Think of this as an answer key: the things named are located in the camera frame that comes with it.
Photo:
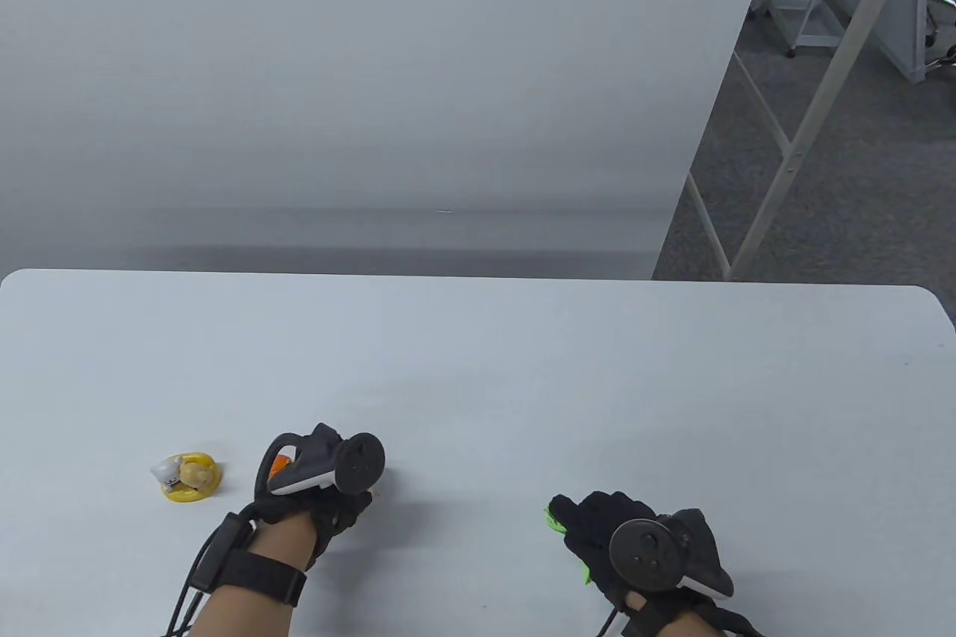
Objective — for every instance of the person's left hand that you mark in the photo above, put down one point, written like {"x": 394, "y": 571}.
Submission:
{"x": 336, "y": 514}

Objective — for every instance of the person's right hand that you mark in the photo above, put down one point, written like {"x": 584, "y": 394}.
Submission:
{"x": 590, "y": 525}

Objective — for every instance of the green dusting cloth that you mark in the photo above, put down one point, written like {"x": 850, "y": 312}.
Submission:
{"x": 553, "y": 520}

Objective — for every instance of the orange capped dog ornament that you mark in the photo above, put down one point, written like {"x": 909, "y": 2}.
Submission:
{"x": 280, "y": 465}

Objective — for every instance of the person's left forearm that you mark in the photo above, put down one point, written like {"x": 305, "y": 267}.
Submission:
{"x": 246, "y": 614}

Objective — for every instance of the black left hand controller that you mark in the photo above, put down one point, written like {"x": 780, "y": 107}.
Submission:
{"x": 358, "y": 461}

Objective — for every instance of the black hand controller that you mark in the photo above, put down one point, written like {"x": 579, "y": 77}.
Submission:
{"x": 646, "y": 555}
{"x": 358, "y": 461}

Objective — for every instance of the black right hand controller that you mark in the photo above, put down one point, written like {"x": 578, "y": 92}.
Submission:
{"x": 646, "y": 555}

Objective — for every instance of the large white backdrop board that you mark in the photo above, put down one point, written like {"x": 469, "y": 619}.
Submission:
{"x": 373, "y": 84}

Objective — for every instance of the white metal support frame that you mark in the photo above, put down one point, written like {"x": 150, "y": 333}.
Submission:
{"x": 829, "y": 84}

